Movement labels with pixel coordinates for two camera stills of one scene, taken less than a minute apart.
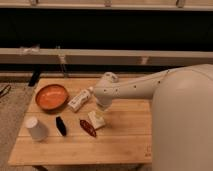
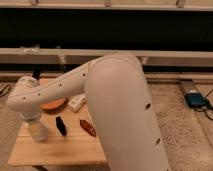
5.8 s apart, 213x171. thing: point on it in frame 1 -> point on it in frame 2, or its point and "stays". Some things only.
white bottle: [77, 101] stays
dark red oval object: [88, 128] stays
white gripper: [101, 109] -> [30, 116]
